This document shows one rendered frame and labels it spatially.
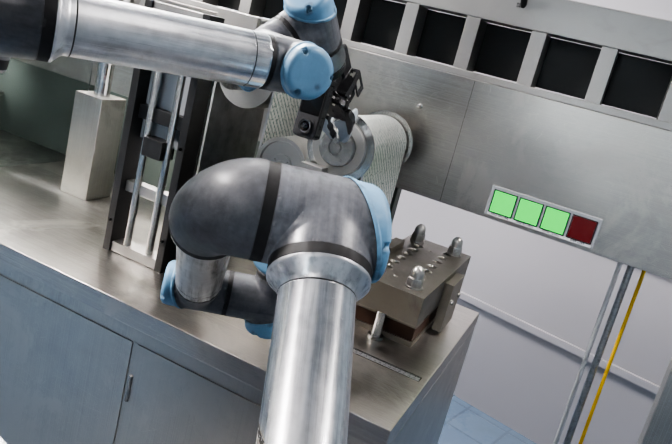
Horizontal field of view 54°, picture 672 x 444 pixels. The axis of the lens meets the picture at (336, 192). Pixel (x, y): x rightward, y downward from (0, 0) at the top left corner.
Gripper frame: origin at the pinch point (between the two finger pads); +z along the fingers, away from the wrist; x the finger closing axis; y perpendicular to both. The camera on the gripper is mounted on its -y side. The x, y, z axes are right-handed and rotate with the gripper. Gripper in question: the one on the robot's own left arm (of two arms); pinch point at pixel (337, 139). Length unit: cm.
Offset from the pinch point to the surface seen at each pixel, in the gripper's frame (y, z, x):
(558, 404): 22, 193, -60
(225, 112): 4.0, 10.6, 32.8
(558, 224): 16, 33, -42
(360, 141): 2.4, 2.1, -3.6
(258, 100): 4.6, 2.3, 21.6
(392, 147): 10.9, 14.8, -5.5
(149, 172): -1, 49, 71
